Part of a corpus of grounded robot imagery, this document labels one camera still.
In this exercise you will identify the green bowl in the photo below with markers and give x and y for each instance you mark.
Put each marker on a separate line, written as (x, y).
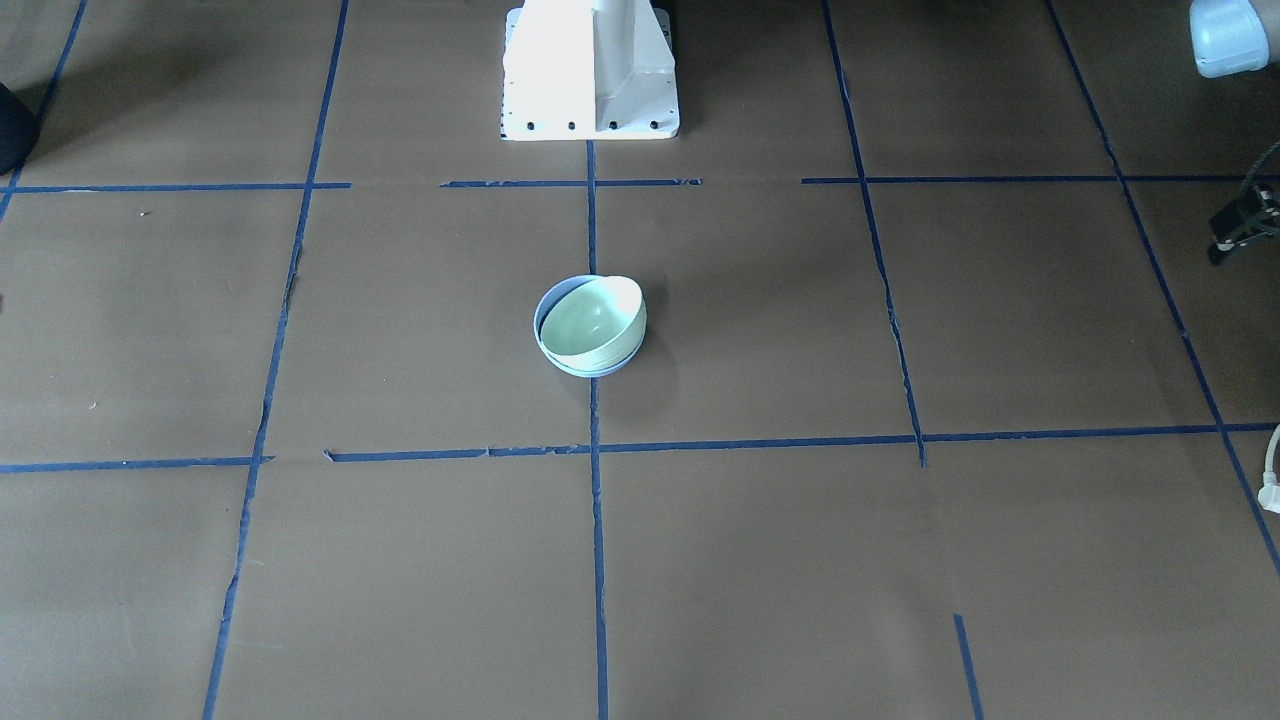
(590, 320)

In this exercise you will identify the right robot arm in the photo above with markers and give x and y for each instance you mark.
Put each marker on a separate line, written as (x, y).
(19, 131)

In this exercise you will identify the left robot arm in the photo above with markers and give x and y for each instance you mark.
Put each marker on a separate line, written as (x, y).
(1232, 37)

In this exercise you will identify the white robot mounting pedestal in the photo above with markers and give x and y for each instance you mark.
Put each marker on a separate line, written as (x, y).
(589, 71)

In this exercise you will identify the blue bowl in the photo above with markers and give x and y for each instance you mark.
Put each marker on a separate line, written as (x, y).
(590, 368)

